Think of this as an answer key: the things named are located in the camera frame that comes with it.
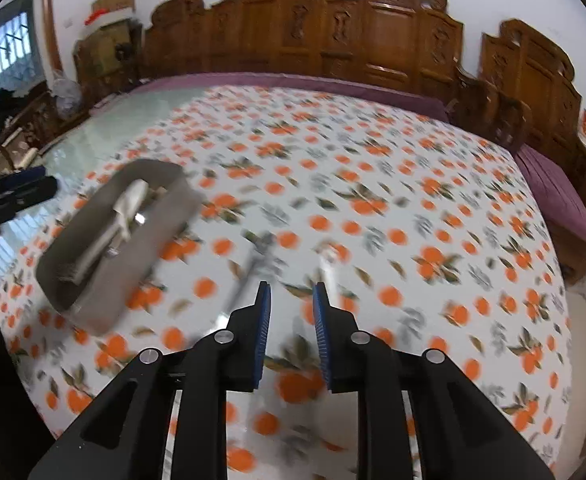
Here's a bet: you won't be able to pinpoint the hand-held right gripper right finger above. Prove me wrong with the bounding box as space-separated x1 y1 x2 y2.
313 282 556 480

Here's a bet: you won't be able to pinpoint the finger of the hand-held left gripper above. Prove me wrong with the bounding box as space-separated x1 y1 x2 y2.
0 176 58 243
0 166 48 198

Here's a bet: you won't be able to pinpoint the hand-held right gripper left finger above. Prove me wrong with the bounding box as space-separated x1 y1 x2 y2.
28 281 273 480

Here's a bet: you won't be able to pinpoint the metal fork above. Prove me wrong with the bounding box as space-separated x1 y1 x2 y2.
220 231 278 322

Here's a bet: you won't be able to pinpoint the white plastic fork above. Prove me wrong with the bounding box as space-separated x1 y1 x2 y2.
320 242 341 288

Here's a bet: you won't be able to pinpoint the white plastic spoon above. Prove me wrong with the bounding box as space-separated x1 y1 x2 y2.
75 179 150 281

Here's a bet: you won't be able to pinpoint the grey tray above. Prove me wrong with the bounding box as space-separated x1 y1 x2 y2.
35 158 207 336

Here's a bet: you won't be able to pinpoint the barred window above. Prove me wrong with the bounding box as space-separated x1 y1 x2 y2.
0 10 36 96

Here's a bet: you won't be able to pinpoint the cardboard boxes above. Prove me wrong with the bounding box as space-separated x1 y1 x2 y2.
73 0 144 102

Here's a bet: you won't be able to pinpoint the orange print tablecloth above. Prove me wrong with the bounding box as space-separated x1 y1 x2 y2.
0 85 574 480

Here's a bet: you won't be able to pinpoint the long purple seat cushion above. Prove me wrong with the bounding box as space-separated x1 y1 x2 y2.
128 72 449 122

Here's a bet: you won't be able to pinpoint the long carved wooden sofa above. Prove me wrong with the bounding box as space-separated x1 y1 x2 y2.
140 0 479 111

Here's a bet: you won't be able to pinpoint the short carved wooden sofa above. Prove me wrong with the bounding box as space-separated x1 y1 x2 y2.
478 19 586 221

